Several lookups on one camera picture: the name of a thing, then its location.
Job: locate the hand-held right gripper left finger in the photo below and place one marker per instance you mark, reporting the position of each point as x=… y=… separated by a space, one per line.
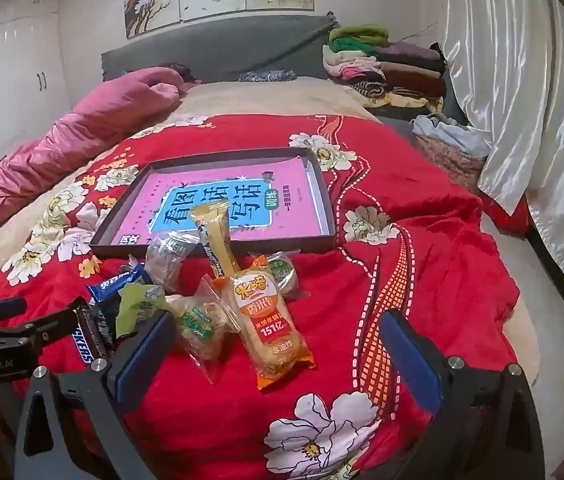
x=144 y=355

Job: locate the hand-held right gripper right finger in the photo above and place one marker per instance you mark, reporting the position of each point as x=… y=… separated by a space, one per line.
x=409 y=360

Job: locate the light green snack packet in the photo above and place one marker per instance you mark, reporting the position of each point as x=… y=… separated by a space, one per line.
x=137 y=305

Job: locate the brown chocolate bar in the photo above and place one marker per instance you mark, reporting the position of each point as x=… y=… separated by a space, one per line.
x=89 y=342

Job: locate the clear flaky pastry packet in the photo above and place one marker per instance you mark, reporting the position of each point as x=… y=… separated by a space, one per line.
x=197 y=330

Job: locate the blue biscuit packet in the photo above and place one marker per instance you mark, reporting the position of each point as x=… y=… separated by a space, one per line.
x=117 y=282

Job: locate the clear printed snack packet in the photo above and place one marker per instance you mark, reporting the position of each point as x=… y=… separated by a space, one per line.
x=167 y=260

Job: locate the orange rice cracker packet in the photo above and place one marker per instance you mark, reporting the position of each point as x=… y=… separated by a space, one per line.
x=267 y=330

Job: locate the yellow wafer bar packet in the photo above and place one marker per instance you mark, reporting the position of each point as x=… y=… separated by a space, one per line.
x=212 y=230

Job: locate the round pastry green label packet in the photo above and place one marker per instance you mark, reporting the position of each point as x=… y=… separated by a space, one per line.
x=282 y=272

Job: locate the shallow dark cardboard box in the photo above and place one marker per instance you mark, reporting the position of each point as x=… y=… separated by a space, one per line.
x=323 y=195

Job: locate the red floral blanket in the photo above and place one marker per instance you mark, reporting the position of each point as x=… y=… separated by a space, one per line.
x=401 y=270

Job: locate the pink workbook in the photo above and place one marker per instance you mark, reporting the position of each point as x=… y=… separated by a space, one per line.
x=187 y=180

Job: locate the pink patterned cloth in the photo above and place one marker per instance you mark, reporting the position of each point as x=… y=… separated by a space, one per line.
x=449 y=165

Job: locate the pink quilt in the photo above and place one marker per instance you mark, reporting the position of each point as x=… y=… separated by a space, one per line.
x=87 y=120

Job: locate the pale blue crumpled cloth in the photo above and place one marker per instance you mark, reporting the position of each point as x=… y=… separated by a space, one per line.
x=454 y=132

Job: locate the white wardrobe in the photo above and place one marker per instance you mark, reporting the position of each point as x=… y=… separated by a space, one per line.
x=12 y=75

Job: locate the dark maroon cloth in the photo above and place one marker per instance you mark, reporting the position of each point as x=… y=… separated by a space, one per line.
x=182 y=71

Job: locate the stack of folded clothes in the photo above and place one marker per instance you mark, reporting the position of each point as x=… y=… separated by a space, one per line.
x=391 y=70

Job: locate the white satin curtain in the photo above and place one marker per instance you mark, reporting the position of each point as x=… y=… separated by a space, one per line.
x=526 y=85

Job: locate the dark patterned cloth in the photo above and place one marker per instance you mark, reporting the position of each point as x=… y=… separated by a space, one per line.
x=267 y=76

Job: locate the thin dark rod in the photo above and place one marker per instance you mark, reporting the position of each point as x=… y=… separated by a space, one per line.
x=302 y=42

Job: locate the grey upholstered bed frame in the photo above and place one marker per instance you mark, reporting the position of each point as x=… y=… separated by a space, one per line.
x=212 y=52

